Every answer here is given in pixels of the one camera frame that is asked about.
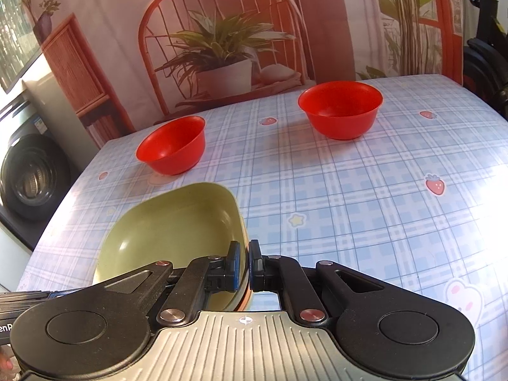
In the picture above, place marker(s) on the grey washing machine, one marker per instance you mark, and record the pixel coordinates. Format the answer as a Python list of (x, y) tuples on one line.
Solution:
[(33, 174)]

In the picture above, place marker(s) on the green bowl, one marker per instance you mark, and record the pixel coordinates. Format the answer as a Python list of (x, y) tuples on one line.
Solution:
[(166, 226)]

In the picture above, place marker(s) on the red plastic bowl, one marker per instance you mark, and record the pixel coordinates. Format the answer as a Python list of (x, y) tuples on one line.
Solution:
[(171, 147), (341, 107)]

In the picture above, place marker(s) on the black exercise machine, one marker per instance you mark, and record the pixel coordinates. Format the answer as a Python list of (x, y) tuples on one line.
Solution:
[(486, 47)]

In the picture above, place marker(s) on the printed wall backdrop cloth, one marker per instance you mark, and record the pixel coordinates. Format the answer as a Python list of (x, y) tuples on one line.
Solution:
[(119, 27)]

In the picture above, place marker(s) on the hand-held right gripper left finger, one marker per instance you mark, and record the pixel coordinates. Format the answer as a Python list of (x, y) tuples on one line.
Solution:
[(235, 262)]

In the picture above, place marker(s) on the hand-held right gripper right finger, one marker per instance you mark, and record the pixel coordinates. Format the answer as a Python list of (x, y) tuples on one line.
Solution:
[(251, 264)]

